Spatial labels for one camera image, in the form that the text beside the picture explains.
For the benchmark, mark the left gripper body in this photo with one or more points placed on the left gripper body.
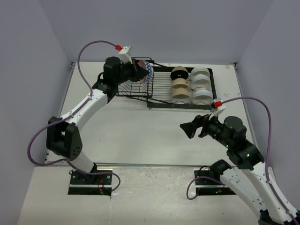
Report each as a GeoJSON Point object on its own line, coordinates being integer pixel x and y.
{"type": "Point", "coordinates": [127, 72]}

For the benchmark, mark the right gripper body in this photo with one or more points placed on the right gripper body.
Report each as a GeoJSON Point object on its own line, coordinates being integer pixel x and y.
{"type": "Point", "coordinates": [211, 127]}

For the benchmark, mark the blue zigzag red bowl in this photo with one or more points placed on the blue zigzag red bowl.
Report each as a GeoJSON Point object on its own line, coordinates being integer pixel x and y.
{"type": "Point", "coordinates": [149, 71]}

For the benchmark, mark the beige bowl front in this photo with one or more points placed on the beige bowl front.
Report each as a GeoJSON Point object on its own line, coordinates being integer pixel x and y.
{"type": "Point", "coordinates": [181, 96]}

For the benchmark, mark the beige bowl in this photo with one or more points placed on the beige bowl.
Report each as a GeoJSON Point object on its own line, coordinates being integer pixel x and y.
{"type": "Point", "coordinates": [180, 83]}
{"type": "Point", "coordinates": [181, 96]}

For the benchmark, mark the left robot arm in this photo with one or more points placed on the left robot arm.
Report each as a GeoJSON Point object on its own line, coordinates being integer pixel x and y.
{"type": "Point", "coordinates": [63, 134]}

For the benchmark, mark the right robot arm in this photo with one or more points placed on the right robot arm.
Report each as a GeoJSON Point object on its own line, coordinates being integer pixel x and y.
{"type": "Point", "coordinates": [262, 195]}

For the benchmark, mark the white bowl front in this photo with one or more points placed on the white bowl front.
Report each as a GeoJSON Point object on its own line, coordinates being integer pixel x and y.
{"type": "Point", "coordinates": [202, 96]}

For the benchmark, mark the white bowl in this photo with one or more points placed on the white bowl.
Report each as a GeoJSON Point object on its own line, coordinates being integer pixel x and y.
{"type": "Point", "coordinates": [202, 96]}
{"type": "Point", "coordinates": [200, 81]}
{"type": "Point", "coordinates": [199, 71]}

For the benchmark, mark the tan black bowl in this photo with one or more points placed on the tan black bowl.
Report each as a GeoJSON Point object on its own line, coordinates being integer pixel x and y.
{"type": "Point", "coordinates": [179, 72]}

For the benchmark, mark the white bowl middle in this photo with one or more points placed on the white bowl middle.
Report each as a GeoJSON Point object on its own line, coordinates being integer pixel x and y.
{"type": "Point", "coordinates": [200, 81]}

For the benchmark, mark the white bowl back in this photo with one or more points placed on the white bowl back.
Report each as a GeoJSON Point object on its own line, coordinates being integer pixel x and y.
{"type": "Point", "coordinates": [199, 71]}

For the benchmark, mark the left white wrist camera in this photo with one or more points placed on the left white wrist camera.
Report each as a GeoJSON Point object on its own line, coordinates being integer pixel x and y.
{"type": "Point", "coordinates": [124, 53]}

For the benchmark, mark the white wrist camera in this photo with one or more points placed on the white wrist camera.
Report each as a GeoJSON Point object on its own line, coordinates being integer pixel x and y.
{"type": "Point", "coordinates": [218, 108]}
{"type": "Point", "coordinates": [124, 53]}

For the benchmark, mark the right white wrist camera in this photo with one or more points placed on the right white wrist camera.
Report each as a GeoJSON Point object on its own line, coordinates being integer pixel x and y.
{"type": "Point", "coordinates": [218, 108]}

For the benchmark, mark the black wire dish rack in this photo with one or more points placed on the black wire dish rack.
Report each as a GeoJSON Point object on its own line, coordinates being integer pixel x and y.
{"type": "Point", "coordinates": [156, 92]}

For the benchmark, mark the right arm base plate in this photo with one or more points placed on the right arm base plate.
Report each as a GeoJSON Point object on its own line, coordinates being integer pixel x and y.
{"type": "Point", "coordinates": [205, 187]}

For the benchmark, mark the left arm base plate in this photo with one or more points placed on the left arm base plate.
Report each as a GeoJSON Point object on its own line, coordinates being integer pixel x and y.
{"type": "Point", "coordinates": [82, 184]}

